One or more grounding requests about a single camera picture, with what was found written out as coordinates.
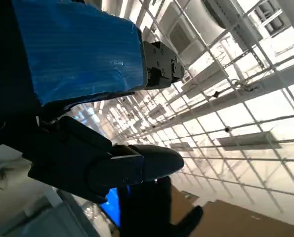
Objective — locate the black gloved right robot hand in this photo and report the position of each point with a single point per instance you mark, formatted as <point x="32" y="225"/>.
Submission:
<point x="146" y="212"/>

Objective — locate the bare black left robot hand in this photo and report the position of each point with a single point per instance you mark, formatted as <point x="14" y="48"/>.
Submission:
<point x="75" y="54"/>

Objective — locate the bright blue screen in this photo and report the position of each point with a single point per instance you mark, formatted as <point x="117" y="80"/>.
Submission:
<point x="112" y="203"/>

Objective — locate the round ceiling ventilation duct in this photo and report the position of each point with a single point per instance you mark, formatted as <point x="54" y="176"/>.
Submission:
<point x="218" y="12"/>

